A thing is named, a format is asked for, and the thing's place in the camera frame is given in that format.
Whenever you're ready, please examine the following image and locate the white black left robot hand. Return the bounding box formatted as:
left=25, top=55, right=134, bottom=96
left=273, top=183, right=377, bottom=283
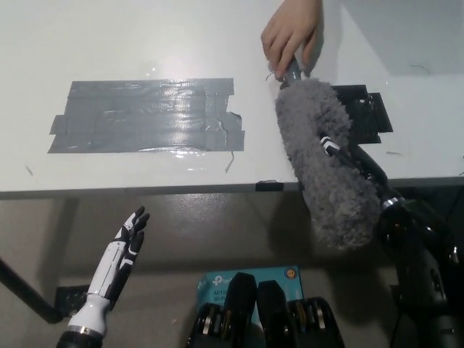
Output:
left=67, top=206, right=151, bottom=334

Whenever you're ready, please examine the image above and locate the bare person hand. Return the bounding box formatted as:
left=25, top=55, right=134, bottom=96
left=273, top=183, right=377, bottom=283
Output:
left=260, top=0, right=324, bottom=79

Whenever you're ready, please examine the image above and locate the grey fluffy duster black handle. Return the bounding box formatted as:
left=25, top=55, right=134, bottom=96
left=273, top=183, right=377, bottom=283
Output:
left=266, top=53, right=382, bottom=252

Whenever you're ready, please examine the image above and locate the black metal table leg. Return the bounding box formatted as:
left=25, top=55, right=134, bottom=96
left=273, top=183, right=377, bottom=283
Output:
left=0, top=255, right=63, bottom=324

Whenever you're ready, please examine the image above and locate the teal cardboard router box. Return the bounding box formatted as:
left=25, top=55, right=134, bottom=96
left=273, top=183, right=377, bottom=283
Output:
left=196, top=265, right=305, bottom=323

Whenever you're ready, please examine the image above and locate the small black tape piece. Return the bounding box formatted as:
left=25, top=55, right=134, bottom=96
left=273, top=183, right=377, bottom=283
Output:
left=255, top=179, right=285, bottom=193

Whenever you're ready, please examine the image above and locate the grey duct tape patch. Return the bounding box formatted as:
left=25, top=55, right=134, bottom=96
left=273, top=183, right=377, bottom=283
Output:
left=46, top=77, right=247, bottom=154

